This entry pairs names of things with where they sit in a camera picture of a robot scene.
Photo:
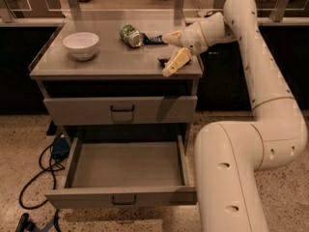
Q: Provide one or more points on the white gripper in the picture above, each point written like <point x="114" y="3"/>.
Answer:
<point x="192" y="38"/>

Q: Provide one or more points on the black chocolate rxbar wrapper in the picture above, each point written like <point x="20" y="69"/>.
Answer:
<point x="163" y="62"/>

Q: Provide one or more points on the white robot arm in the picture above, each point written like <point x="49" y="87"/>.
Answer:
<point x="228" y="153"/>

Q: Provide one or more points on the closed upper grey drawer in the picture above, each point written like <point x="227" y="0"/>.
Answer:
<point x="121" y="110"/>

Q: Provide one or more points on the grey metal drawer cabinet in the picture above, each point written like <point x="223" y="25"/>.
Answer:
<point x="117" y="70"/>

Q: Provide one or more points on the open lower grey drawer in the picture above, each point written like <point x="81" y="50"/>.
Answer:
<point x="131" y="174"/>

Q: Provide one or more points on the blue snack bar wrapper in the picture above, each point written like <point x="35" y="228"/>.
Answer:
<point x="156" y="40"/>

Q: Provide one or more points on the green soda can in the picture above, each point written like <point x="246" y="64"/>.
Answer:
<point x="130" y="35"/>

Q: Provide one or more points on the white ceramic bowl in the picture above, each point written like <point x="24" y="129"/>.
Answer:
<point x="82" y="45"/>

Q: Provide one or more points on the blue power box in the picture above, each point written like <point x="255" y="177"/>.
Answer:
<point x="60" y="148"/>

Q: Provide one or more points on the black tool on floor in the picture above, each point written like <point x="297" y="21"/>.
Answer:
<point x="25" y="224"/>

